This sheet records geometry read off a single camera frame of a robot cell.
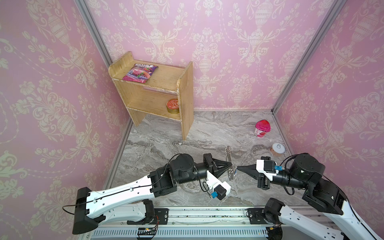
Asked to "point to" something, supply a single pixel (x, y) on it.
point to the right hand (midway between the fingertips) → (239, 165)
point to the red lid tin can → (172, 106)
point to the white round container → (277, 149)
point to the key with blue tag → (235, 172)
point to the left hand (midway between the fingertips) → (229, 160)
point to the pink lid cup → (261, 127)
